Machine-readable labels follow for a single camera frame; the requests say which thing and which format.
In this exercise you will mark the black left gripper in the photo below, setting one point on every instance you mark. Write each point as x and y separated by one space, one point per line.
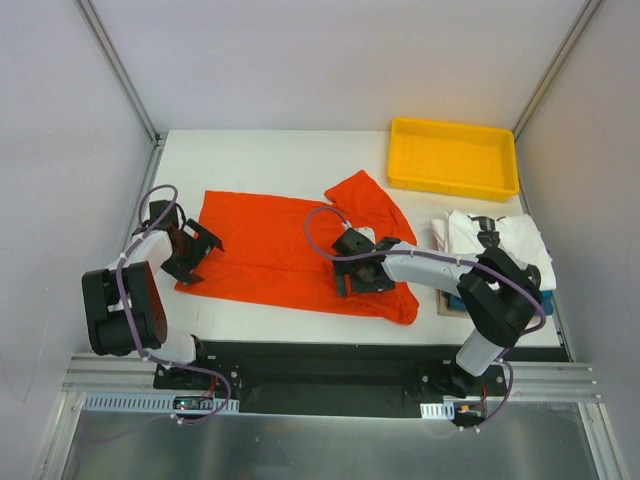
191 248

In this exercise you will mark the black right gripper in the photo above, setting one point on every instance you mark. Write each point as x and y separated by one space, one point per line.
345 275

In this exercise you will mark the orange t-shirt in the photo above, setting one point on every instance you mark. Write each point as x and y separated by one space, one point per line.
272 248

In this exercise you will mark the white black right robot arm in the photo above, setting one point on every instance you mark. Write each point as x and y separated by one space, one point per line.
494 270

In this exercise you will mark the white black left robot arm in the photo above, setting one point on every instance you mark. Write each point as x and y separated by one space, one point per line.
123 307

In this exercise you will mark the blue folded t-shirt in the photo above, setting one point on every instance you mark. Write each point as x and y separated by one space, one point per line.
506 305

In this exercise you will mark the white printed folded t-shirt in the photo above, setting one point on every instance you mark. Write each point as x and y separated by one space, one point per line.
467 233

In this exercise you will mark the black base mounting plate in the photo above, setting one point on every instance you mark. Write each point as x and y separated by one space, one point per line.
376 402

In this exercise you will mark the yellow plastic tray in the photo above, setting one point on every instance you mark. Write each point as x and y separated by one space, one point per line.
452 159

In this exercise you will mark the left slotted cable duct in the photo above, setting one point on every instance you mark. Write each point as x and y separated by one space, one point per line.
158 403

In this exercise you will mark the slotted cable duct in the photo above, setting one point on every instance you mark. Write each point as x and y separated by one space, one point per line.
437 411
158 403

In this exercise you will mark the right slotted cable duct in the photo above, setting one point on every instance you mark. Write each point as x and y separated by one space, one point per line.
437 411

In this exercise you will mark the aluminium frame rail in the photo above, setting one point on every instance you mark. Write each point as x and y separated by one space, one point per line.
530 381

